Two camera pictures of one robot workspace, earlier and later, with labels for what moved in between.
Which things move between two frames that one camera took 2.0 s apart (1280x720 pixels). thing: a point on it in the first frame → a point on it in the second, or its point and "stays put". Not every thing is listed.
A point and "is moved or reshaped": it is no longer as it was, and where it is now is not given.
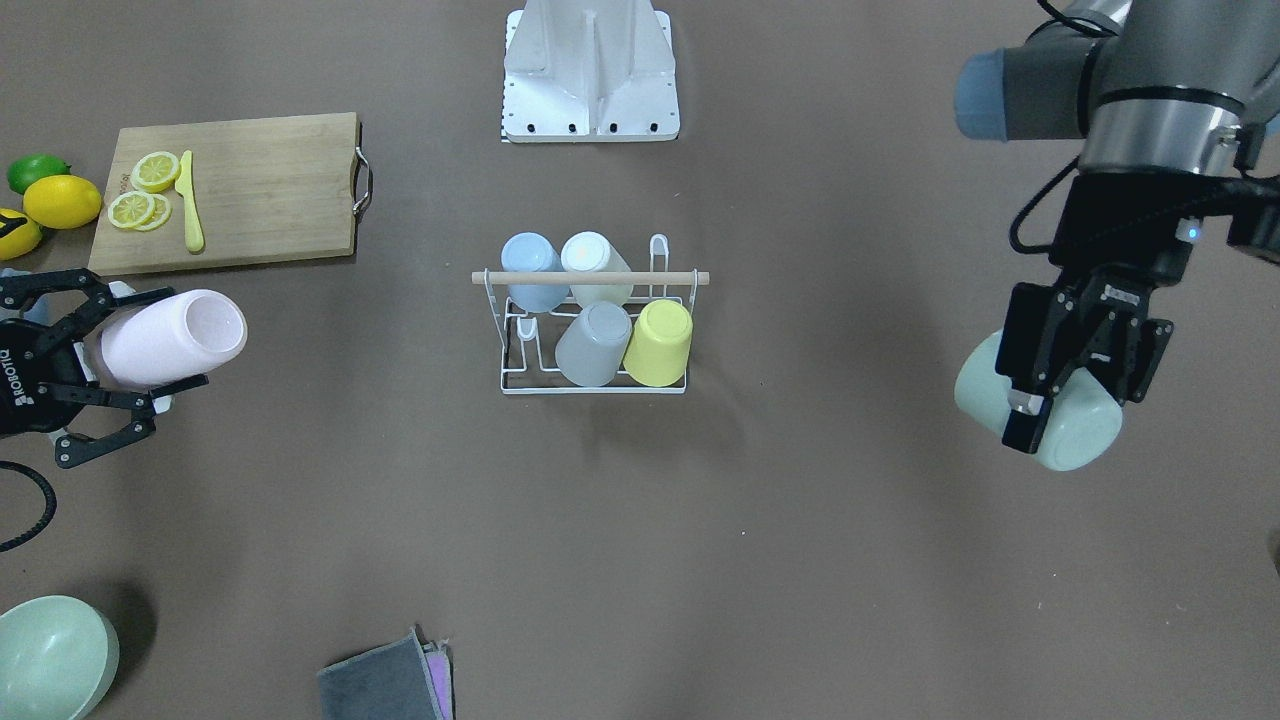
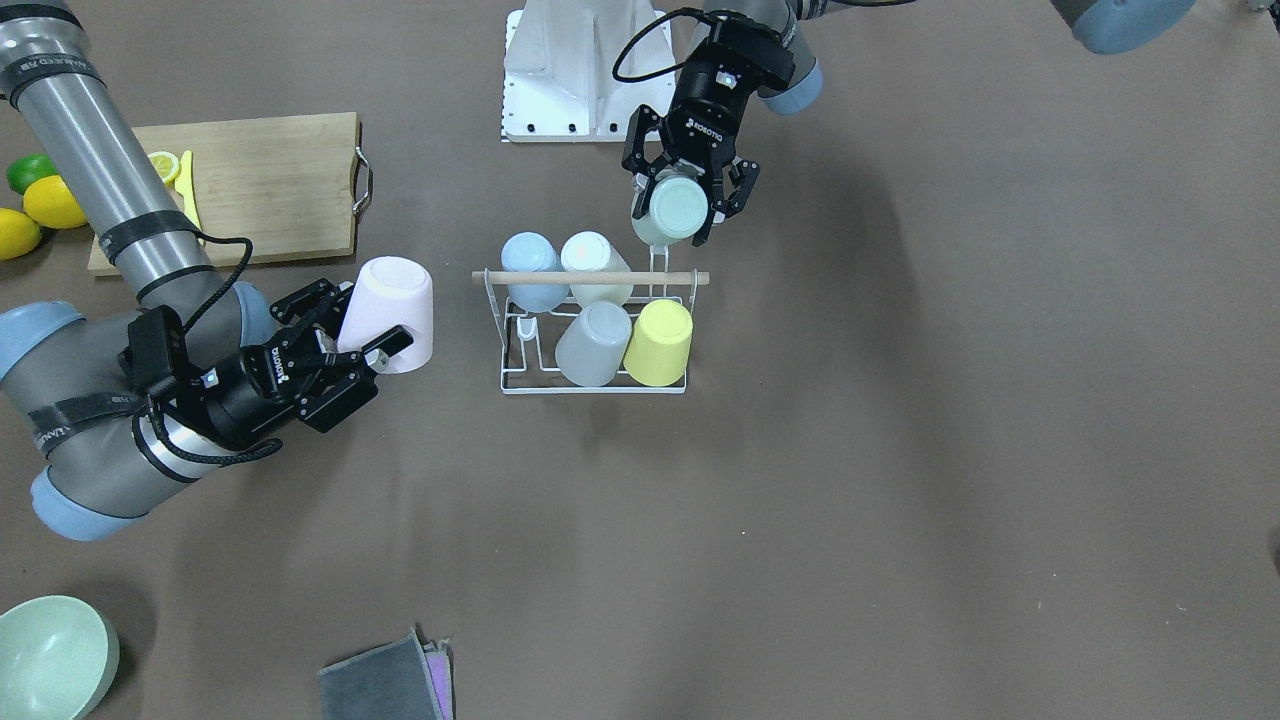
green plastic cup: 1083,423 → 677,210
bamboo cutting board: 267,190 stays put
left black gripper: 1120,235 → 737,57
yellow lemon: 62,202 stays put
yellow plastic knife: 195,237 stays put
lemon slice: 155,171 stays put
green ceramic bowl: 58,658 stays put
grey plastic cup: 591,349 stays put
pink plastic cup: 174,337 is moved or reshaped
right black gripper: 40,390 → 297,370
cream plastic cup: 589,251 stays put
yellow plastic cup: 657,351 stays put
